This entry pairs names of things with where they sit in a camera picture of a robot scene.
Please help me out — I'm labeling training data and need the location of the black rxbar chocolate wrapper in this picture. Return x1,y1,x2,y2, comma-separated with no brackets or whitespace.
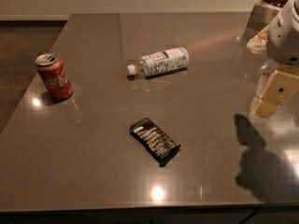
129,118,180,167

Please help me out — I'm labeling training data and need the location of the jar of coffee beans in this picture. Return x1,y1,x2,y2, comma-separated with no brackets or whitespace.
247,0,289,31

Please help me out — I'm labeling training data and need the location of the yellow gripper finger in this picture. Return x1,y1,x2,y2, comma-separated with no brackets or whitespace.
252,68,299,118

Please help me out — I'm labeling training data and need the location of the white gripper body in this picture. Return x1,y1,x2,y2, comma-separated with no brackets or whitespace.
266,14,299,65

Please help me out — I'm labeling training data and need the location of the red coca-cola can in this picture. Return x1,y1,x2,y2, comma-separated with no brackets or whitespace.
36,53,73,101

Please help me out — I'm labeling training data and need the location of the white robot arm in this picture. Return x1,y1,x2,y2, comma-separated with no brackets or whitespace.
248,0,299,118

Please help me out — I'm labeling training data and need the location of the snack packet at table edge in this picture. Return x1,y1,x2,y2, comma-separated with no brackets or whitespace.
247,25,270,52

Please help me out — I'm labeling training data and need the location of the clear plastic water bottle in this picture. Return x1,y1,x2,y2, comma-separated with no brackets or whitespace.
127,47,189,77

